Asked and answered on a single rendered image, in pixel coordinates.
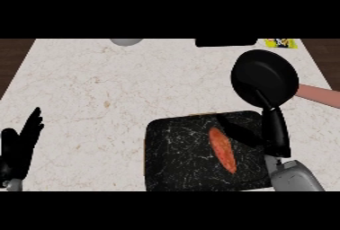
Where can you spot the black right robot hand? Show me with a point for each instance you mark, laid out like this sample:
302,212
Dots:
277,134

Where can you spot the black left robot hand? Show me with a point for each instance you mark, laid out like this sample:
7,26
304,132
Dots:
23,143

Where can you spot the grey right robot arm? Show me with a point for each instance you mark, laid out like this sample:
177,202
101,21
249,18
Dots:
295,178

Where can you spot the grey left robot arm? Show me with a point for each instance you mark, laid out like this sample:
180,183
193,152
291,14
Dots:
14,185

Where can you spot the black marble tray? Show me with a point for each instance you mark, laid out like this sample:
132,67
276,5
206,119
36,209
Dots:
184,155

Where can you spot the yellow printed box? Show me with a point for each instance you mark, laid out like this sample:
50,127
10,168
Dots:
282,43

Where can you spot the black flat appliance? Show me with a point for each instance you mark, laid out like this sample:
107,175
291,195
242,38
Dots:
226,42

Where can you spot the grey rounded object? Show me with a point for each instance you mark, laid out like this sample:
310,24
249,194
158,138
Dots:
126,41

